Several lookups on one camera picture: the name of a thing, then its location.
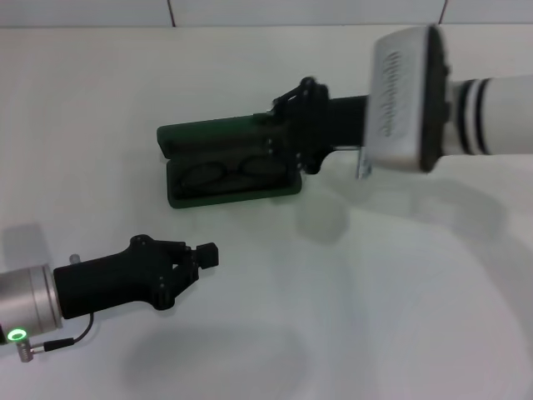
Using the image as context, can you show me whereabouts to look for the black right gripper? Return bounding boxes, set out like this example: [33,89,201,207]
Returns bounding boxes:
[252,76,371,175]

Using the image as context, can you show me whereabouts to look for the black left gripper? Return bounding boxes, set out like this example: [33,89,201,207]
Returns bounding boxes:
[52,234,221,321]

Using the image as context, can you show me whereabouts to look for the black glasses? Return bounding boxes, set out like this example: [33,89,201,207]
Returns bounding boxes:
[178,154,288,193]

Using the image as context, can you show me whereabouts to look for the green glasses case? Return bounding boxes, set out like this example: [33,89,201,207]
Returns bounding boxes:
[157,115,304,209]

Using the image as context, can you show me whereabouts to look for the right gripper cable with plugs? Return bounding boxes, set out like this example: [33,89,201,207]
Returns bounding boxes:
[355,148,375,181]

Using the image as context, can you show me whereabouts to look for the gripper cable with plugs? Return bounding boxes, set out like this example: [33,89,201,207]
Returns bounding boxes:
[355,148,375,181]
[14,252,93,363]

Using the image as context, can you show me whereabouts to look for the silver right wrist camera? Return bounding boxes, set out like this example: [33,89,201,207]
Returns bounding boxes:
[361,24,453,174]

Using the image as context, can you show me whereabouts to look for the left gripper cable with plugs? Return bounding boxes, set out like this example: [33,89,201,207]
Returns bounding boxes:
[14,252,93,363]

